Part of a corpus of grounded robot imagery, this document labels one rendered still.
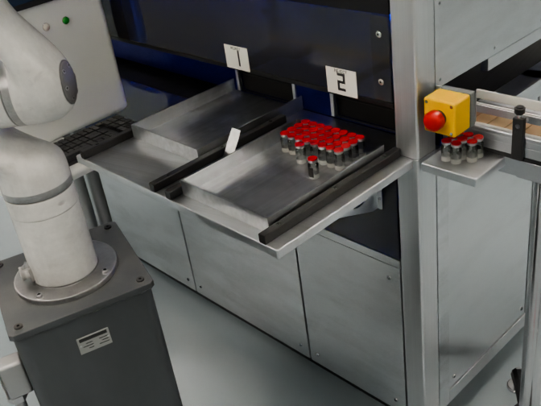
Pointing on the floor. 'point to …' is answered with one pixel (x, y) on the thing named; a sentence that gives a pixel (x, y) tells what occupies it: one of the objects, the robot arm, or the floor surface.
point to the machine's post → (416, 194)
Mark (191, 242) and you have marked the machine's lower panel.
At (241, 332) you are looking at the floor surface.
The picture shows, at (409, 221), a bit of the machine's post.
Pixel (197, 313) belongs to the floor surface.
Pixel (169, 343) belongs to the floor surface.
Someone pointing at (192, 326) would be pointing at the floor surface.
